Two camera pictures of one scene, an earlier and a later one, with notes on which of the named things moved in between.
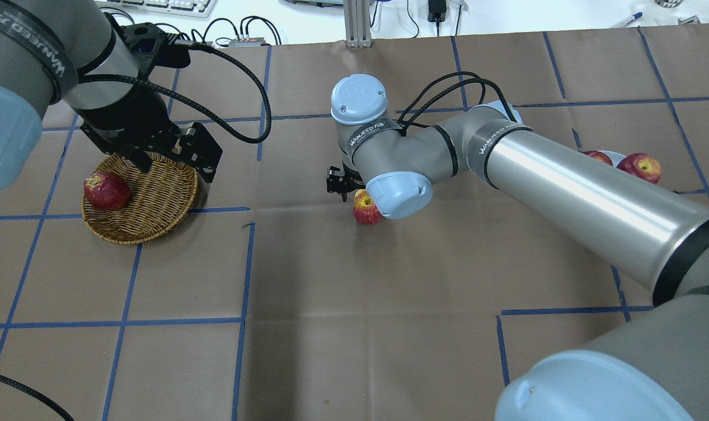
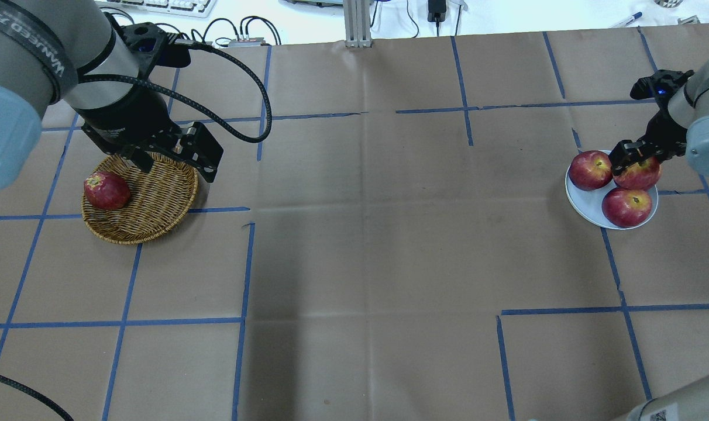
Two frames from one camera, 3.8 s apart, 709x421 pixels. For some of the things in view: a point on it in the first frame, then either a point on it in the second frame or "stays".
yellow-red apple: [365, 210] to [639, 177]
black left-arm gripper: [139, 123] stays
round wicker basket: [158, 200] stays
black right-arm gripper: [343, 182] to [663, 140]
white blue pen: [629, 20] stays
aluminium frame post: [357, 23] stays
